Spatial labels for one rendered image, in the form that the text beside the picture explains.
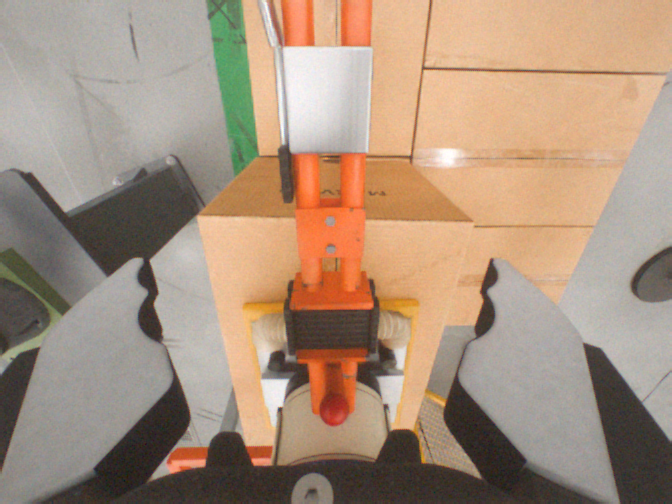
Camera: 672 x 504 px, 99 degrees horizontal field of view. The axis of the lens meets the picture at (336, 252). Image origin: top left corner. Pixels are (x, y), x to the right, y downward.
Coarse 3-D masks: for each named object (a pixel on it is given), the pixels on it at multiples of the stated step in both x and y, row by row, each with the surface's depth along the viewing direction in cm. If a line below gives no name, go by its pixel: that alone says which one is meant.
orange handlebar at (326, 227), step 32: (288, 0) 18; (352, 0) 19; (288, 32) 19; (352, 32) 19; (352, 160) 23; (352, 192) 25; (320, 224) 26; (352, 224) 26; (320, 256) 27; (352, 256) 27; (320, 288) 30; (352, 288) 30; (320, 384) 37; (352, 384) 37; (192, 448) 47; (256, 448) 47
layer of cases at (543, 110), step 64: (320, 0) 60; (384, 0) 60; (448, 0) 60; (512, 0) 61; (576, 0) 61; (640, 0) 61; (256, 64) 65; (384, 64) 66; (448, 64) 66; (512, 64) 66; (576, 64) 67; (640, 64) 67; (256, 128) 72; (384, 128) 73; (448, 128) 73; (512, 128) 73; (576, 128) 74; (640, 128) 74; (448, 192) 81; (512, 192) 82; (576, 192) 82; (512, 256) 92; (576, 256) 93; (448, 320) 105
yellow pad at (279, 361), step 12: (252, 312) 46; (264, 312) 46; (276, 312) 46; (252, 324) 47; (252, 348) 50; (252, 360) 52; (264, 360) 51; (276, 360) 48; (288, 360) 51; (264, 372) 53; (276, 372) 53; (288, 372) 53; (264, 408) 59; (276, 408) 58; (276, 420) 60
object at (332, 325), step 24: (288, 288) 32; (336, 288) 30; (360, 288) 30; (288, 312) 29; (312, 312) 30; (336, 312) 30; (360, 312) 30; (288, 336) 31; (312, 336) 32; (336, 336) 32; (360, 336) 32; (312, 360) 32; (336, 360) 32; (360, 360) 32
